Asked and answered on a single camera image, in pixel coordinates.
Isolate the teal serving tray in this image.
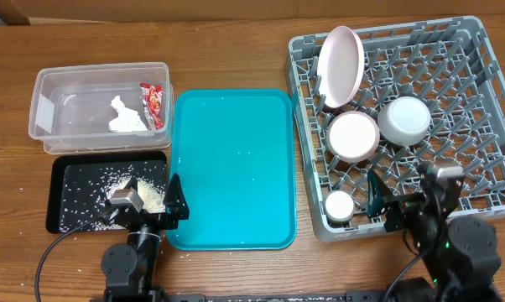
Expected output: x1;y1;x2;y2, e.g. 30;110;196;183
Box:
167;89;297;251

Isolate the white napkin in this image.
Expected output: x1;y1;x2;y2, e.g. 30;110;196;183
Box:
108;96;148;133

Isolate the black plastic tray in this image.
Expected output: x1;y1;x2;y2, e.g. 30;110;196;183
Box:
45;151;167;234

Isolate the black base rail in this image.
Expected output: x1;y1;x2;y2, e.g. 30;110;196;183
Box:
164;289;388;302

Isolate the grey dishwasher rack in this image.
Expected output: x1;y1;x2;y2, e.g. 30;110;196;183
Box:
286;16;505;242

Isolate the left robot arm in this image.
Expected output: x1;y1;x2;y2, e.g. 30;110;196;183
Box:
101;174;190;301

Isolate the small white cup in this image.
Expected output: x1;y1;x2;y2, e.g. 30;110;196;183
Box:
324;190;355;223

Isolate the grey bowl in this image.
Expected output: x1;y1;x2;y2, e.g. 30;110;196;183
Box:
377;96;431;146

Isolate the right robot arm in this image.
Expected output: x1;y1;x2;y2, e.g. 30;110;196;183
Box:
367;162;501;301

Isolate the red foil snack wrapper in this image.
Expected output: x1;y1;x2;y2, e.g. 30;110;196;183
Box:
140;83;164;130

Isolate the large white plate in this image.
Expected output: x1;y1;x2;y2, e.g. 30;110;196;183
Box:
317;26;364;108

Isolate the clear plastic bin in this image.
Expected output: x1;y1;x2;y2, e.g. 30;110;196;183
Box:
29;62;174;154

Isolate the white rice pile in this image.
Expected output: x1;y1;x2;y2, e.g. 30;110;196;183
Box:
59;160;166;233

